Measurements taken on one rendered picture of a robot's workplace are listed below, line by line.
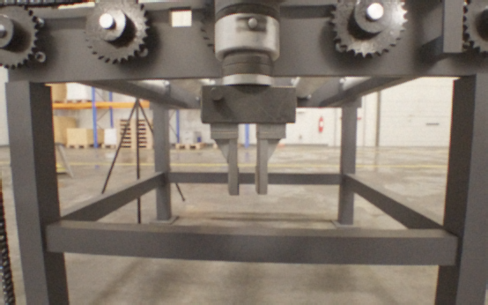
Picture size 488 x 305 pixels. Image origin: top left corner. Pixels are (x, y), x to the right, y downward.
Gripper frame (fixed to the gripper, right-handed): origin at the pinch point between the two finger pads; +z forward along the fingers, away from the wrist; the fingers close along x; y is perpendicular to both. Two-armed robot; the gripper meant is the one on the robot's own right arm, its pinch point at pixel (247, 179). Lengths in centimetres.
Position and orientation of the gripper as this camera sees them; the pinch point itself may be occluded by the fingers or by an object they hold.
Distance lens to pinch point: 36.6
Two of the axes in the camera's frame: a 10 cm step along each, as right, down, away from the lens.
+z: 0.0, 10.0, 0.9
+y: 1.3, 0.9, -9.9
